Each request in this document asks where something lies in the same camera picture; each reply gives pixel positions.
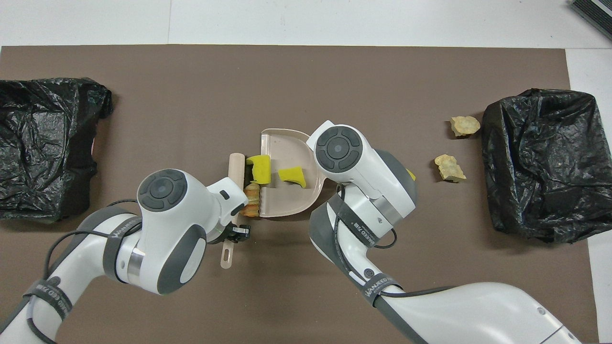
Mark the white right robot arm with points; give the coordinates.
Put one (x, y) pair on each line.
(363, 167)

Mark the striped orange bread piece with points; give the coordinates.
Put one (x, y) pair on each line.
(252, 198)

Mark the small curved yellow sponge piece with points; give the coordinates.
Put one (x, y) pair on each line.
(290, 174)

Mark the beige hand brush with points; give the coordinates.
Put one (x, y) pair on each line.
(235, 167)

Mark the dark ribbed panel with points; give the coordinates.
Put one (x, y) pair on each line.
(595, 12)

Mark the beige plastic dustpan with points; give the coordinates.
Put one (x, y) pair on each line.
(287, 143)

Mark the oval pale food chunk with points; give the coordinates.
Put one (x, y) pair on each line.
(465, 125)

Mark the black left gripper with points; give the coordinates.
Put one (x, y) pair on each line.
(228, 235)

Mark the brown table mat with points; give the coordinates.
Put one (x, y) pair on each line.
(306, 71)

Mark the angular pale food chunk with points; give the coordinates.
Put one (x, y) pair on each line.
(449, 168)

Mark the bin with black trash bag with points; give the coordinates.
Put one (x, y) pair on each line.
(540, 157)
(43, 119)

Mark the notched yellow sponge block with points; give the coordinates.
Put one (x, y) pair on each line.
(260, 169)

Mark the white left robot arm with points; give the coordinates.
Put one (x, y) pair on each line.
(167, 229)

